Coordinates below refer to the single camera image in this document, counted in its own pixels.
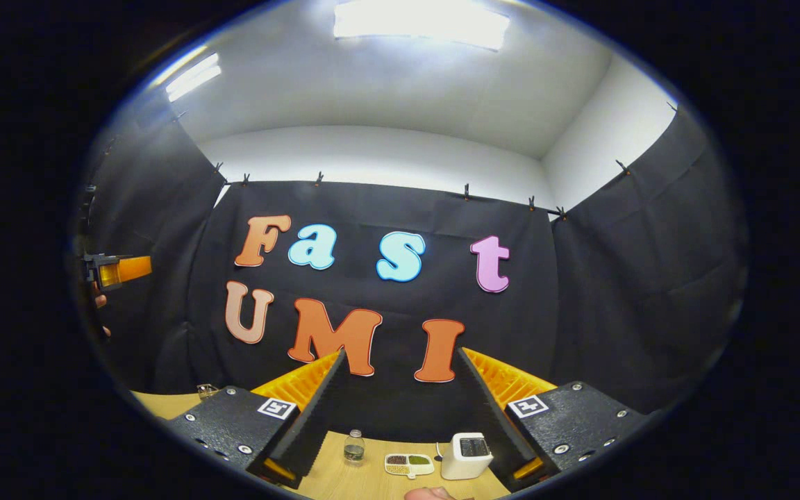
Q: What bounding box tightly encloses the white divided tray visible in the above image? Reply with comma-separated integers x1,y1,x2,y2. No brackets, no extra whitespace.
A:
383,453,435,480

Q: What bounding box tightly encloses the small ceiling light panel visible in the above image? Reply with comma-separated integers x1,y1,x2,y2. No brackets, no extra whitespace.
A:
164,52,224,103

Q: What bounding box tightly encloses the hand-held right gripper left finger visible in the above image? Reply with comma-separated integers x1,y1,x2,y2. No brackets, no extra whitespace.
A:
164,349,351,490

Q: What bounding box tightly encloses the row of black clips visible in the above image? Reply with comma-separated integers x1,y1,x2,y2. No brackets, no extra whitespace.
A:
174,101,678,219

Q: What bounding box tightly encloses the white toaster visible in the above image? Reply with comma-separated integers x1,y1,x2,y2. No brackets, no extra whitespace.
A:
440,433,494,481

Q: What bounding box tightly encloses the large ceiling light panel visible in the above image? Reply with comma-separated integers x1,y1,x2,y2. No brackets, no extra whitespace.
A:
333,0,512,51

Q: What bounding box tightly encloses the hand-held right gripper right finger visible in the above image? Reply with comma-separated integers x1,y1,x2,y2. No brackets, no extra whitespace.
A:
457,347,651,494

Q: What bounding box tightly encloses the clear plastic water bottle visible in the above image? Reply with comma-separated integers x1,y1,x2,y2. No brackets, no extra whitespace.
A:
343,429,366,465

